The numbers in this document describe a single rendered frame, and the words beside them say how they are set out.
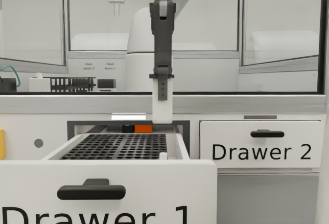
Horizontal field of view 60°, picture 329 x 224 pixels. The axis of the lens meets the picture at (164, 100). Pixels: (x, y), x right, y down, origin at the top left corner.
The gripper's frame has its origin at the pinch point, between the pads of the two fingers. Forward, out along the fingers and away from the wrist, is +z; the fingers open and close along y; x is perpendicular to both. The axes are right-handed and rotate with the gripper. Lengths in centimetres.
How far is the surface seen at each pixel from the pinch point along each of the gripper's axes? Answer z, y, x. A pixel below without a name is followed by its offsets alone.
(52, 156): 10.5, -5.0, -19.2
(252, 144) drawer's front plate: 12.2, -21.1, 21.5
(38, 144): 12.6, -23.0, -29.2
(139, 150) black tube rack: 9.7, -6.3, -4.0
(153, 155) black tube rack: 9.7, -2.7, -1.4
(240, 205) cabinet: 28.0, -22.8, 19.4
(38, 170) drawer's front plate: 7.7, 10.7, -14.9
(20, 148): 13.6, -23.1, -33.7
